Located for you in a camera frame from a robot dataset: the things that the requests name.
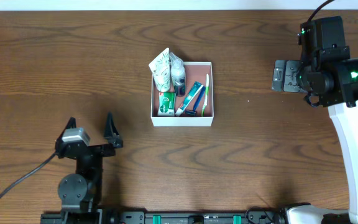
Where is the white box pink interior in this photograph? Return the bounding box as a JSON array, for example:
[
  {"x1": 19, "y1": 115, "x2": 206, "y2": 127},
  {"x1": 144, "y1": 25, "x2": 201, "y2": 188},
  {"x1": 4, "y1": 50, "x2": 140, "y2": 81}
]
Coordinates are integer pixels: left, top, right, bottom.
[{"x1": 150, "y1": 62, "x2": 214, "y2": 127}]

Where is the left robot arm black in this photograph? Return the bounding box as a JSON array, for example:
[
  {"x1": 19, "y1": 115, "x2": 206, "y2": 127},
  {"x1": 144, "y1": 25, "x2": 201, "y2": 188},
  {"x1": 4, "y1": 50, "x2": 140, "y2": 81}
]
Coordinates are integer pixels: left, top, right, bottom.
[{"x1": 55, "y1": 113, "x2": 124, "y2": 223}]

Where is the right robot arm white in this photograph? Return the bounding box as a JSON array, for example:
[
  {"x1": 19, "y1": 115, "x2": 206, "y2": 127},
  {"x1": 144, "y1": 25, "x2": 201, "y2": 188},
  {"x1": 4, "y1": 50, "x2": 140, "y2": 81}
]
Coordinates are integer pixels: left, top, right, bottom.
[{"x1": 272, "y1": 16, "x2": 358, "y2": 223}]

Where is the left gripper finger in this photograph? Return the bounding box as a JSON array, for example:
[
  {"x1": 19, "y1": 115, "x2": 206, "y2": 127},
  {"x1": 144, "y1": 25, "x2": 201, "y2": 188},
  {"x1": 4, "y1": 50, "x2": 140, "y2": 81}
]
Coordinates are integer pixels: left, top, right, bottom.
[
  {"x1": 64, "y1": 117, "x2": 76, "y2": 131},
  {"x1": 104, "y1": 112, "x2": 124, "y2": 148}
]

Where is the green white toothbrush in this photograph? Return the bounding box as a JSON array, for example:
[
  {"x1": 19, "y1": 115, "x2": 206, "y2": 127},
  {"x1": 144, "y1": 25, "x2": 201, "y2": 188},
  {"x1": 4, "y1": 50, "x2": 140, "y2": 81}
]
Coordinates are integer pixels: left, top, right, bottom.
[{"x1": 201, "y1": 73, "x2": 209, "y2": 117}]

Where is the clear pump soap bottle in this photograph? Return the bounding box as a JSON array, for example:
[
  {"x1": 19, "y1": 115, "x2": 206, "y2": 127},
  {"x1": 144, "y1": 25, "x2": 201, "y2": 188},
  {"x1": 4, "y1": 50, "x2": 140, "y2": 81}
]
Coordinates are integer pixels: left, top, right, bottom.
[{"x1": 169, "y1": 52, "x2": 186, "y2": 97}]

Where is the green soap bar pack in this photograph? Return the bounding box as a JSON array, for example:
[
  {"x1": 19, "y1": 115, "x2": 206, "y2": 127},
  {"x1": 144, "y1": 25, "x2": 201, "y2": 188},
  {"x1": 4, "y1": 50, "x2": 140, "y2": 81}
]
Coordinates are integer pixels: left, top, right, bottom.
[{"x1": 157, "y1": 92, "x2": 176, "y2": 116}]

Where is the Colgate toothpaste tube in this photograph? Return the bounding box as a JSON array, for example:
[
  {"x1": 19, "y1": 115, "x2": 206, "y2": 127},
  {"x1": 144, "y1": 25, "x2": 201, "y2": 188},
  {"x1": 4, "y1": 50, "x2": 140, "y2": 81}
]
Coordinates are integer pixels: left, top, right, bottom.
[{"x1": 175, "y1": 82, "x2": 204, "y2": 116}]

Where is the white Pantene tube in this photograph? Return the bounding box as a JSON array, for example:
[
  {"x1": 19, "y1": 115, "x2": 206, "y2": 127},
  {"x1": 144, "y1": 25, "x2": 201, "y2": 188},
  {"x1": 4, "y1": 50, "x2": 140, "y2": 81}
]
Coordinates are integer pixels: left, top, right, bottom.
[{"x1": 149, "y1": 48, "x2": 171, "y2": 92}]

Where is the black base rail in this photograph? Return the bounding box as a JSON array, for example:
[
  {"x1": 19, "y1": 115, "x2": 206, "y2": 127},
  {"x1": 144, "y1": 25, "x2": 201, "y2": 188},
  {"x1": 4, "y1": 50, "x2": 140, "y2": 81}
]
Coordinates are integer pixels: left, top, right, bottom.
[{"x1": 40, "y1": 208, "x2": 288, "y2": 224}]

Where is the blue disposable razor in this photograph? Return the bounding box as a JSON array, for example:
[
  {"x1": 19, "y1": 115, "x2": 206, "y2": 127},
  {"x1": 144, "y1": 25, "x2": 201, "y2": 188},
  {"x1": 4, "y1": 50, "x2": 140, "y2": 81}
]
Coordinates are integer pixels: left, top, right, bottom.
[{"x1": 185, "y1": 86, "x2": 206, "y2": 116}]

